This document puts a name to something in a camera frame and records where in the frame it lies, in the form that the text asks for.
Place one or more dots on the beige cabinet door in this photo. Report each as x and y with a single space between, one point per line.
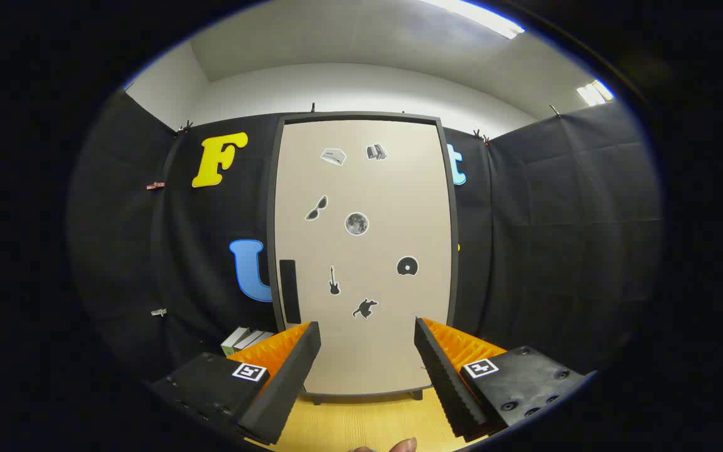
374 182

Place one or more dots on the small ceiling light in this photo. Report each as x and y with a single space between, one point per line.
595 93

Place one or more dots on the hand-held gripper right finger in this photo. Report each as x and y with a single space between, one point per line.
443 383

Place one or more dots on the long ceiling light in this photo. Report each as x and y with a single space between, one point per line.
474 16

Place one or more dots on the grey cabinet body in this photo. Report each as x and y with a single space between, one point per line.
361 116

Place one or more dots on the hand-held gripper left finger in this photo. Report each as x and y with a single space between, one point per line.
286 383

